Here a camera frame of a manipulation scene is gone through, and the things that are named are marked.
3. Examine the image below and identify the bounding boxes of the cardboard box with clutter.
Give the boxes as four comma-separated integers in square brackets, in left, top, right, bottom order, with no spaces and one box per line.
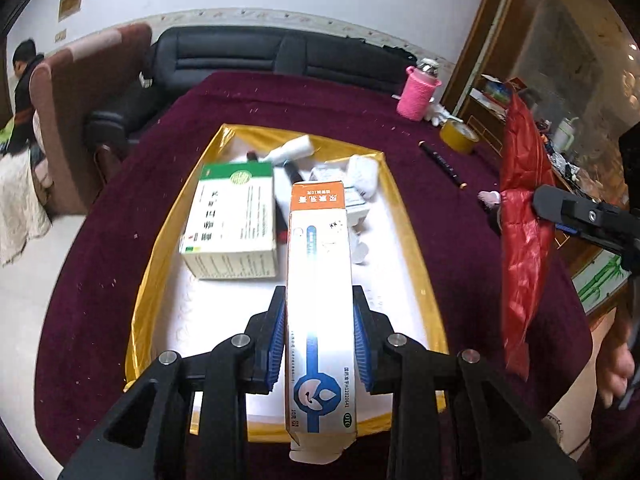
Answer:
[472,75,526,121]

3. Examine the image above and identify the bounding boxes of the person's right forearm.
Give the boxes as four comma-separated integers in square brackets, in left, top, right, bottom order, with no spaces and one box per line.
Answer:
[585,400,640,480]

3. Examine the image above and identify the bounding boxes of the yellow tape roll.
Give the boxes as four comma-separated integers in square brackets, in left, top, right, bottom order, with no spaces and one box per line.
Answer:
[439,120,481,155]

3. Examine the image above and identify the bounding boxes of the pink knitted sleeve bottle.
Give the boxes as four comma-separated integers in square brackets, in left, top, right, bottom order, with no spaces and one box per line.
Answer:
[396,58,443,122]

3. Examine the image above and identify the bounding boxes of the white orange medicine box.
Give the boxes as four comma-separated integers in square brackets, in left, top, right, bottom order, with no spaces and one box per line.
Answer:
[285,180,359,463]

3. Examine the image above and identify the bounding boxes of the white gauze pack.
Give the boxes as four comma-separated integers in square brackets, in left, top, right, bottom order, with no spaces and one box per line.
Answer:
[346,154,383,201]

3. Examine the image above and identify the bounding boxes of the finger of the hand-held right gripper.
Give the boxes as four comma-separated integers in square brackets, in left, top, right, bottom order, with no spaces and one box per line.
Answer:
[531,185,625,256]

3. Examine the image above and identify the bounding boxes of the small white blue box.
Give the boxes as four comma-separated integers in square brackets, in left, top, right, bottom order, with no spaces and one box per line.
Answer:
[345,187,373,233]

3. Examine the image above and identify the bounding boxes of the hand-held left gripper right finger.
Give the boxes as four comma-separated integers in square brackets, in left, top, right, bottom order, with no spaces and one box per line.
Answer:
[351,285,583,480]

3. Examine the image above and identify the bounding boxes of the red plastic packet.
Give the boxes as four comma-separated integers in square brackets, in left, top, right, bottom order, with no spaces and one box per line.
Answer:
[500,92,557,381]

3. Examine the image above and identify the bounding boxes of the brown armchair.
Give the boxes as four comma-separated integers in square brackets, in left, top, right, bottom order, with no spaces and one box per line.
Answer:
[29,22,153,216]

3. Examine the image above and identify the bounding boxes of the maroon tablecloth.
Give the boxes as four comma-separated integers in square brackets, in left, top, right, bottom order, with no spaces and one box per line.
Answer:
[34,71,593,480]

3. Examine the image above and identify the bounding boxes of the small white bottle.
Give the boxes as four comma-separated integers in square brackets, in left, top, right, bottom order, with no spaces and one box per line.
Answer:
[262,134,316,163]

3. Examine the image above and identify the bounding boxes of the bamboo print panel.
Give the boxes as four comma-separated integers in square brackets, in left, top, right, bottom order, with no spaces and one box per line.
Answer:
[570,252,631,317]

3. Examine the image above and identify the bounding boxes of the pink plush toy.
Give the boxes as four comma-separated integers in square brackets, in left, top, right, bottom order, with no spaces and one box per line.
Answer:
[477,189,505,211]

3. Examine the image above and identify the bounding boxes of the green white medicine box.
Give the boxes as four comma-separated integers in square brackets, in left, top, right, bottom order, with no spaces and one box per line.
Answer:
[179,162,281,280]

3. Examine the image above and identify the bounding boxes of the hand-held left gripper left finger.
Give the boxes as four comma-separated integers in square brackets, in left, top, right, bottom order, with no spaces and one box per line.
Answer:
[59,285,288,480]

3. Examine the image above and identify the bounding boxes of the white mug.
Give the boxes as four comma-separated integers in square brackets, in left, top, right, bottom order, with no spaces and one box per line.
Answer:
[555,116,582,151]

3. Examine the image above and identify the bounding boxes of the gold tray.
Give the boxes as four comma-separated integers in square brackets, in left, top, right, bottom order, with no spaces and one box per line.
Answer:
[124,122,448,443]

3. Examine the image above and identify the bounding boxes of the white blanket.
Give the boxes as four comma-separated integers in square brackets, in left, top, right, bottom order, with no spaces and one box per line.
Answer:
[0,145,53,266]

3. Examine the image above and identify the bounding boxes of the black leather sofa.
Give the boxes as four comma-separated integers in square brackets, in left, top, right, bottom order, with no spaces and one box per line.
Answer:
[85,27,418,146]

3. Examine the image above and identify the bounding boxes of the person's right hand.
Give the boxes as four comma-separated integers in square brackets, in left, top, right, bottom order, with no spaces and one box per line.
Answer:
[595,306,637,408]

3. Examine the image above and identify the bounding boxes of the black marker pen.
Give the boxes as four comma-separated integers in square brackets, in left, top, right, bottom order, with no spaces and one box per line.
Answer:
[419,141,468,191]

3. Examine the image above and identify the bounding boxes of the white glove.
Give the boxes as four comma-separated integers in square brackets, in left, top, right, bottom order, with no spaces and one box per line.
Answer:
[425,102,463,128]

